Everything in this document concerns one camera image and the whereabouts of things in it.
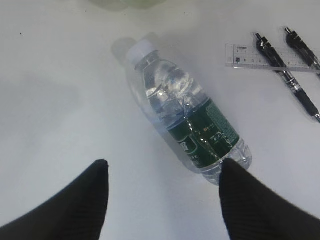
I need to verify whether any green wavy glass plate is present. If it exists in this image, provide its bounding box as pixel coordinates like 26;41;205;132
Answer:
90;0;165;11

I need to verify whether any black pen left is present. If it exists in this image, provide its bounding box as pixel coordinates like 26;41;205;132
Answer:
255;33;320;122

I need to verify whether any clear plastic water bottle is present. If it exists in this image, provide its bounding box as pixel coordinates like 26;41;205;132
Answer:
125;39;252;185

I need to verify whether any black pen middle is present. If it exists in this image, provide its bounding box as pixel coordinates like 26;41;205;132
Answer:
284;27;320;71

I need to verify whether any black pen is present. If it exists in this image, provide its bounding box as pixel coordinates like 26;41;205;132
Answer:
284;27;320;71
255;33;320;122

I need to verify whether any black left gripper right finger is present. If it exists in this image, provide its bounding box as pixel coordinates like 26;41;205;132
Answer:
219;158;320;240

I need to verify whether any clear plastic ruler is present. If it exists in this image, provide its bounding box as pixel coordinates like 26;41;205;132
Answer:
225;44;320;74

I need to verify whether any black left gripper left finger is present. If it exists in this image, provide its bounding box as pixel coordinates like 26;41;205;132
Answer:
0;159;109;240

